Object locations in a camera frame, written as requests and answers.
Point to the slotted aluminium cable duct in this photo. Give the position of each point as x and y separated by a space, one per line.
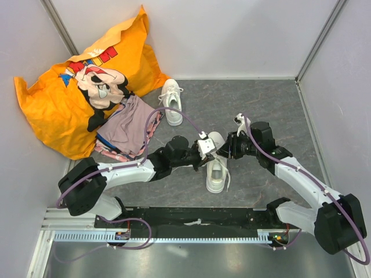
260 237

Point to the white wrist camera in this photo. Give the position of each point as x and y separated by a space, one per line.
205 145
241 122

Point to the orange cartoon print bag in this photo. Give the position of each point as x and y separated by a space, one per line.
70 101

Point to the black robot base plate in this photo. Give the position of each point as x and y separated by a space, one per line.
169 221

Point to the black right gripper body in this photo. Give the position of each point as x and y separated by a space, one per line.
242 145

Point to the white tape scrap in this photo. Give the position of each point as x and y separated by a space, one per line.
197 222

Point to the white sneaker with laces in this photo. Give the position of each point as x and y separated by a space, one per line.
218 174

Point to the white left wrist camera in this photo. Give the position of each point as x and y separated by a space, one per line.
205 145

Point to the pink patterned cloth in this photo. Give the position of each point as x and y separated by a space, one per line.
132 125

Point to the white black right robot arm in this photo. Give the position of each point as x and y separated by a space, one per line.
335 220

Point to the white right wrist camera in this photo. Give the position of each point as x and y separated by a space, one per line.
241 122

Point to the white tied sneaker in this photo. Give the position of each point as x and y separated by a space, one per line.
170 97

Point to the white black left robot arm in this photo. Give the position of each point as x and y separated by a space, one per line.
83 188

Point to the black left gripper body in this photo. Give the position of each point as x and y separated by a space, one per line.
191 157

